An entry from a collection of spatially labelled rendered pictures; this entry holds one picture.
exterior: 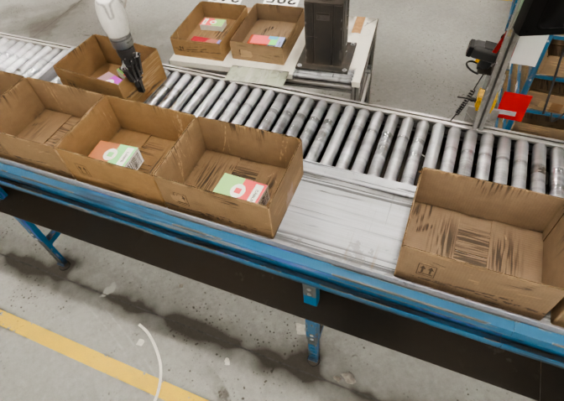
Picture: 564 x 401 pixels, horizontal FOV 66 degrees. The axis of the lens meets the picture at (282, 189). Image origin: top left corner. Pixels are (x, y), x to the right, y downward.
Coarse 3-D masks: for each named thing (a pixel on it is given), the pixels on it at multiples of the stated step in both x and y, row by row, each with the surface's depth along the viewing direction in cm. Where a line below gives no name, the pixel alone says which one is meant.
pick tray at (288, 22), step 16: (256, 16) 242; (272, 16) 240; (288, 16) 237; (304, 16) 233; (240, 32) 226; (256, 32) 236; (272, 32) 234; (288, 32) 233; (240, 48) 216; (256, 48) 213; (272, 48) 210; (288, 48) 217
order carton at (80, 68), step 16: (80, 48) 210; (96, 48) 219; (112, 48) 217; (144, 48) 206; (64, 64) 205; (80, 64) 213; (96, 64) 222; (112, 64) 226; (144, 64) 198; (160, 64) 208; (64, 80) 204; (80, 80) 197; (96, 80) 192; (144, 80) 201; (160, 80) 212; (128, 96) 195; (144, 96) 205
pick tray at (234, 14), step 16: (192, 16) 238; (208, 16) 249; (224, 16) 246; (240, 16) 231; (176, 32) 226; (192, 32) 240; (208, 32) 239; (224, 32) 238; (176, 48) 225; (192, 48) 221; (208, 48) 218; (224, 48) 220
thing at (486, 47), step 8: (472, 40) 161; (480, 40) 160; (472, 48) 158; (480, 48) 158; (488, 48) 157; (472, 56) 161; (480, 56) 159; (488, 56) 158; (496, 56) 157; (480, 64) 163; (488, 64) 162
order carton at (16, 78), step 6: (0, 72) 178; (6, 72) 176; (0, 78) 181; (6, 78) 179; (12, 78) 178; (18, 78) 176; (0, 84) 185; (6, 84) 183; (12, 84) 181; (0, 90) 188; (6, 90) 186; (0, 96) 166
